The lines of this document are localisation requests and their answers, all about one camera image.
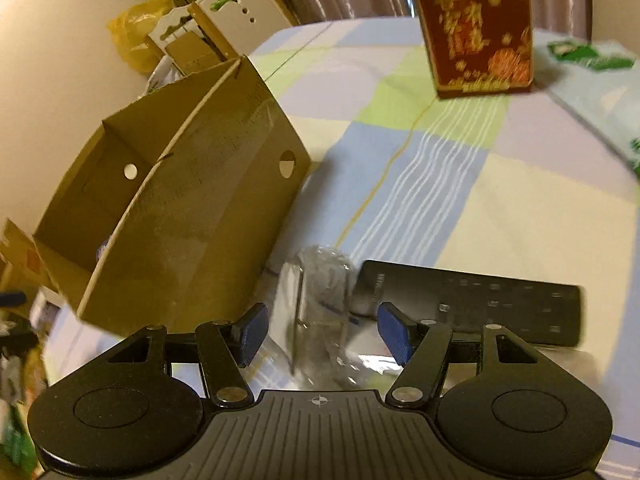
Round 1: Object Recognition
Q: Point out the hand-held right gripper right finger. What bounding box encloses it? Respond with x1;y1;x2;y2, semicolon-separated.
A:
377;302;576;410

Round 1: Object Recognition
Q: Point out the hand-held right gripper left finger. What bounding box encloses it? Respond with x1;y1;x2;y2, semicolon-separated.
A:
67;302;271;411

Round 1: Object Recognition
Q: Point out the black remote control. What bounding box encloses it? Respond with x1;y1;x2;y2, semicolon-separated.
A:
349;259;587;349

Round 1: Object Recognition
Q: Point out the brown cardboard box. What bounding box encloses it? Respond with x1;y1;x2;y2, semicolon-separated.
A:
32;55;312;337

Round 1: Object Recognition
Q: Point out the checked cloth covered desktop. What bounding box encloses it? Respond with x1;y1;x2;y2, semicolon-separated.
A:
42;15;640;480

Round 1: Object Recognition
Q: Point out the brown carton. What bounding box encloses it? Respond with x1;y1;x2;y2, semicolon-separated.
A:
0;217;55;302

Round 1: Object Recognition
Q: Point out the white printed plastic bag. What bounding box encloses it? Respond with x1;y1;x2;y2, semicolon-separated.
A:
145;56;184;97

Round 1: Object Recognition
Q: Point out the small cardboard box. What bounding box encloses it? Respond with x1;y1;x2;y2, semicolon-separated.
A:
165;30;227;77

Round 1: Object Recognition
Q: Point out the yellow plastic bag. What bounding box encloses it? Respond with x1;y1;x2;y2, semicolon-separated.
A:
108;0;177;77

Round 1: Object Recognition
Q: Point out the red gold-print gift box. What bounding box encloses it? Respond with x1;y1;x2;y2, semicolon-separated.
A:
403;0;534;100

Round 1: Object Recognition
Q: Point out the small white chair back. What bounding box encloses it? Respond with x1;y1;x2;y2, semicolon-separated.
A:
147;5;202;57

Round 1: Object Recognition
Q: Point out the green printed shopping bag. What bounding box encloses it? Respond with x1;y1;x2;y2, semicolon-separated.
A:
544;37;640;177

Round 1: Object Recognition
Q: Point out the large white chair back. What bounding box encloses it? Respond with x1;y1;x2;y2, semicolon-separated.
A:
191;0;297;59

